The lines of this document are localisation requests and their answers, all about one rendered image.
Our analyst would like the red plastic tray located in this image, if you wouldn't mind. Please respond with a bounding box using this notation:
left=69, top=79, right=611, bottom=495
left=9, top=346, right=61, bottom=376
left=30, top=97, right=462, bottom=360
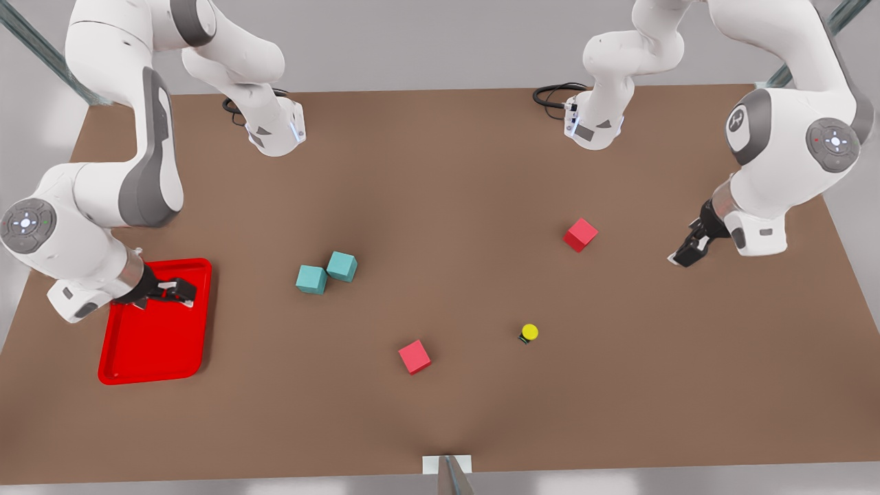
left=98, top=258, right=213, bottom=386

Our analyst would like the red cube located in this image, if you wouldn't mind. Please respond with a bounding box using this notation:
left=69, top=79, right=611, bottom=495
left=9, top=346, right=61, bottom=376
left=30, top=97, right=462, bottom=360
left=398, top=340, right=432, bottom=376
left=563, top=218, right=599, bottom=253

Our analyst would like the teal cube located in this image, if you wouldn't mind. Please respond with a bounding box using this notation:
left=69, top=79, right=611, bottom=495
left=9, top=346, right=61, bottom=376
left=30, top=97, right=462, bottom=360
left=326, top=250, right=358, bottom=283
left=296, top=265, right=329, bottom=296

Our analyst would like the black cable loop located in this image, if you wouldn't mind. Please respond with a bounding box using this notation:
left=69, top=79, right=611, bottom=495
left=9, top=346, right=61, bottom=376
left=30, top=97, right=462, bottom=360
left=221, top=88, right=290, bottom=127
left=532, top=82, right=591, bottom=123

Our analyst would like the silver frame post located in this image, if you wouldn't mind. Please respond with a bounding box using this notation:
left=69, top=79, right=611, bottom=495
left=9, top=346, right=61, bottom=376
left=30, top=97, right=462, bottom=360
left=421, top=454, right=475, bottom=495
left=0, top=3, right=111, bottom=107
left=764, top=0, right=874, bottom=89

